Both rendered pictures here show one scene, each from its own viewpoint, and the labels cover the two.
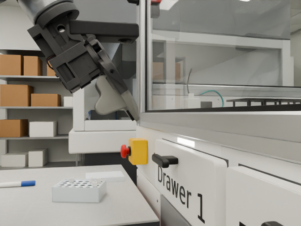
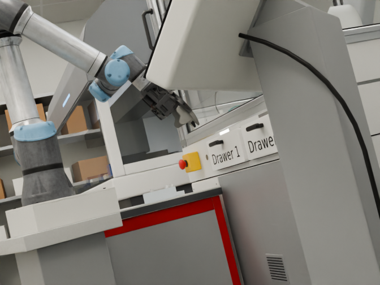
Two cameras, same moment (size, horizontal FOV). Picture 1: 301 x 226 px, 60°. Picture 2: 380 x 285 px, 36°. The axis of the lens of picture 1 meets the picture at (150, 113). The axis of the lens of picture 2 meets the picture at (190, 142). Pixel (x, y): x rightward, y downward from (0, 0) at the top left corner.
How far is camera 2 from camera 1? 156 cm
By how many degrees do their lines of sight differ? 7
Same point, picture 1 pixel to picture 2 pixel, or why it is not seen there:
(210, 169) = (236, 132)
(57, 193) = (147, 197)
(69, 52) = (163, 99)
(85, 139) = (128, 183)
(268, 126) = (247, 107)
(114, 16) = not seen: hidden behind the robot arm
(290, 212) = not seen: hidden behind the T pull
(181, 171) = (225, 144)
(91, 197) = (171, 194)
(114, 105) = (187, 119)
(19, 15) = not seen: outside the picture
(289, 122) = (250, 104)
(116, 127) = (155, 164)
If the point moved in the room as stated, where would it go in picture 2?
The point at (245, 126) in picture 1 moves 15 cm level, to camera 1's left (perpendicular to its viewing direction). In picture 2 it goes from (242, 111) to (196, 121)
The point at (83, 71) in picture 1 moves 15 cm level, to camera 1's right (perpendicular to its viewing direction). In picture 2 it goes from (169, 107) to (214, 96)
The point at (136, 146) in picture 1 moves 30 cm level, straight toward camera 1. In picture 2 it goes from (190, 156) to (203, 149)
